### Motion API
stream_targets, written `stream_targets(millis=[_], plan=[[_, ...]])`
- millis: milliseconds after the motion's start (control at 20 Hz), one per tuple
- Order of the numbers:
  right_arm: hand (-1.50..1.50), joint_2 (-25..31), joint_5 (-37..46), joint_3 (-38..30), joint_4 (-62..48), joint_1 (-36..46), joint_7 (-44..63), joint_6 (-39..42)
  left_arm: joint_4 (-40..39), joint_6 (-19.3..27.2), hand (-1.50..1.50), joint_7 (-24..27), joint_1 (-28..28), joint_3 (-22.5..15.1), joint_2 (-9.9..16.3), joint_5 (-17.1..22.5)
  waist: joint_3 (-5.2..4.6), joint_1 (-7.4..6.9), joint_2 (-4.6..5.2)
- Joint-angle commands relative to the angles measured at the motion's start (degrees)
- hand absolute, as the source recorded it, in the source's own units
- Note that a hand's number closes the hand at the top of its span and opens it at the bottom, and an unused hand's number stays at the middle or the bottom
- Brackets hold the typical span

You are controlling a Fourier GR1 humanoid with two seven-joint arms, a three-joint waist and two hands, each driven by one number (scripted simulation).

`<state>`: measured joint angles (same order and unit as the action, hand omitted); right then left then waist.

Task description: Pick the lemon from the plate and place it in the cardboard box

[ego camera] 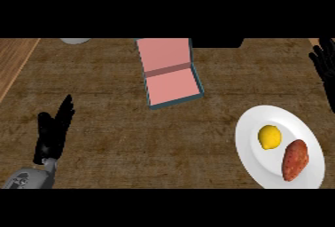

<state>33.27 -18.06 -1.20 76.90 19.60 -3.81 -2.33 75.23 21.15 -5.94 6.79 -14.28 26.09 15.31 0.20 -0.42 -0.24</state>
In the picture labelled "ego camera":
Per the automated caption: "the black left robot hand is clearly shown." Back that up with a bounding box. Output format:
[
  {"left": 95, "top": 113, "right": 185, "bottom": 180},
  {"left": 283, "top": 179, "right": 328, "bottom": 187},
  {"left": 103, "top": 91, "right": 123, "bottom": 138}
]
[{"left": 32, "top": 94, "right": 76, "bottom": 166}]

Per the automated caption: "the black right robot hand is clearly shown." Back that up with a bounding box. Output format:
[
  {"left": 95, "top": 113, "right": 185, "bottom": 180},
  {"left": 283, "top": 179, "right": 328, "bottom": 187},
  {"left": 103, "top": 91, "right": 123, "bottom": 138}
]
[{"left": 306, "top": 37, "right": 335, "bottom": 114}]

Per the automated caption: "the yellow lemon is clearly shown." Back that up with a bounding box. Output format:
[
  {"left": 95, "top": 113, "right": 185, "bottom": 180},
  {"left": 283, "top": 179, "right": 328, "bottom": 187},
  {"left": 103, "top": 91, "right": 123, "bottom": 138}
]
[{"left": 256, "top": 124, "right": 283, "bottom": 151}]

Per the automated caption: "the pink cardboard box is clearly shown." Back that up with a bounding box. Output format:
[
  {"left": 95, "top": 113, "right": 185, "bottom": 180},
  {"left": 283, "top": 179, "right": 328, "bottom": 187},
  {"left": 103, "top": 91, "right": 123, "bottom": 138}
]
[{"left": 132, "top": 37, "right": 205, "bottom": 111}]

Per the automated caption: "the white plate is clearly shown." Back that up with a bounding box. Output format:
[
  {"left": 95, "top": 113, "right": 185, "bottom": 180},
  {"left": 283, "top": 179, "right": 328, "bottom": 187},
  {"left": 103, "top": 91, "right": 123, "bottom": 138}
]
[{"left": 234, "top": 105, "right": 326, "bottom": 190}]

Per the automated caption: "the black appliance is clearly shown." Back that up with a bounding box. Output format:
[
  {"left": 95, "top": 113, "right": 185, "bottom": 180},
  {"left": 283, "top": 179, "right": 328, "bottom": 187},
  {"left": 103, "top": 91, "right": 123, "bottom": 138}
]
[{"left": 190, "top": 37, "right": 244, "bottom": 49}]

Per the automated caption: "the orange sweet potato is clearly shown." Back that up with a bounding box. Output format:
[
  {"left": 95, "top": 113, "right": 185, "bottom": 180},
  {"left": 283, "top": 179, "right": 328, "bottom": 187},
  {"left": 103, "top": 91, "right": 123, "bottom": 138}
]
[{"left": 281, "top": 138, "right": 309, "bottom": 183}]

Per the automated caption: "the grey round object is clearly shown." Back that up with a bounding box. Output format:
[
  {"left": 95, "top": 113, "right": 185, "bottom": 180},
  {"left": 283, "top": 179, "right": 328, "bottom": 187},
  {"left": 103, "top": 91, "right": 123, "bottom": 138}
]
[{"left": 58, "top": 37, "right": 92, "bottom": 45}]

